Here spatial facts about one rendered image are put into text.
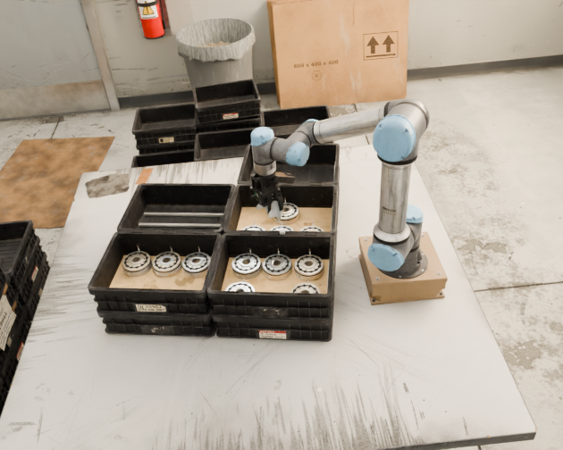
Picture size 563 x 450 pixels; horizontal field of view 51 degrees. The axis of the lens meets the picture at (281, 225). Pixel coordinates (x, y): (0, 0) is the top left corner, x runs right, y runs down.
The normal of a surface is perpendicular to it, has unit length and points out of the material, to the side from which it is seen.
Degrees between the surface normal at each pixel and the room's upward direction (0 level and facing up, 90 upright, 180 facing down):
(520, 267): 0
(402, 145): 80
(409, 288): 90
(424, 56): 90
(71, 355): 0
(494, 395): 0
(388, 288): 90
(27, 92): 90
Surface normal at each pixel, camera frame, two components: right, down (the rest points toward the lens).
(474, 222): -0.07, -0.77
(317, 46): 0.07, 0.46
